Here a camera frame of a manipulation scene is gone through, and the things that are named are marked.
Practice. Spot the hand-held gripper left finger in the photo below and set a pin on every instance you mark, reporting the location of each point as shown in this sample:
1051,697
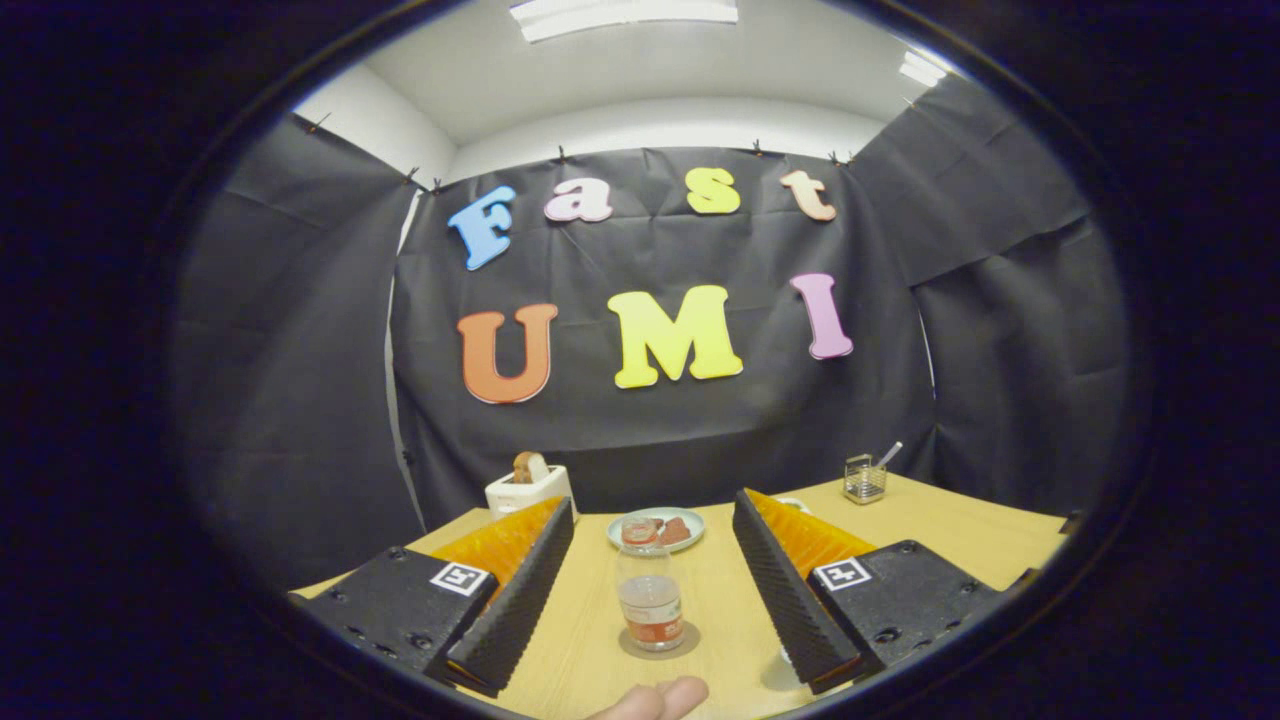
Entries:
520,600

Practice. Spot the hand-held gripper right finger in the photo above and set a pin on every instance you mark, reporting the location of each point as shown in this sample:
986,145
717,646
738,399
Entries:
780,600

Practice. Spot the round brown coaster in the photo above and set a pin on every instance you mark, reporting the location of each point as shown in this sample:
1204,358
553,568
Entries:
692,640

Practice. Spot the clear plastic juice bottle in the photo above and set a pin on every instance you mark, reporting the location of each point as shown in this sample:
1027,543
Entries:
650,600

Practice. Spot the wooden table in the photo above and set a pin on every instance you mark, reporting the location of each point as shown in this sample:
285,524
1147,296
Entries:
720,600

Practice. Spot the cream divided food dish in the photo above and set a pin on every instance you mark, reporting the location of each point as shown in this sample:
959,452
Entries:
793,503

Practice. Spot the white toy toaster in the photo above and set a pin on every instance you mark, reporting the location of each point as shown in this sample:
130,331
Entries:
530,495

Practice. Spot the round plate with meat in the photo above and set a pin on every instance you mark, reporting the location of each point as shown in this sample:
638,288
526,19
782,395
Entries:
680,530

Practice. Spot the brown bread slice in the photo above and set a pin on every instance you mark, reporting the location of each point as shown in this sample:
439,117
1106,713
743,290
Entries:
528,467

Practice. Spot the small ceiling light panel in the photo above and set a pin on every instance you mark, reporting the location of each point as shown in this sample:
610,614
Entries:
922,68

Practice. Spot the long ceiling light panel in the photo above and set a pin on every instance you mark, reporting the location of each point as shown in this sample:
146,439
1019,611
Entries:
620,15

